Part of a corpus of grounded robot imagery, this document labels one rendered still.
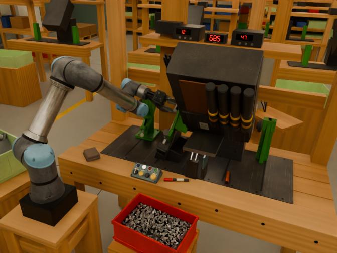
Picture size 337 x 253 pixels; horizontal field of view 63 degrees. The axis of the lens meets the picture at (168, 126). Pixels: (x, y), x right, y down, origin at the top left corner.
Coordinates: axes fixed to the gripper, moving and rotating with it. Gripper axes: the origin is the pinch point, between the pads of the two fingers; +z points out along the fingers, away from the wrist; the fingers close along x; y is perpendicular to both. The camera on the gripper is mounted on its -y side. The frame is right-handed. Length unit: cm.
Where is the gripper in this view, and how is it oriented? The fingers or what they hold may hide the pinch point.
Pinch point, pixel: (177, 109)
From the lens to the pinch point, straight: 158.5
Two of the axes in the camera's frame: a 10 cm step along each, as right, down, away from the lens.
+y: -0.7, -2.8, -9.6
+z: 8.9, 4.2, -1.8
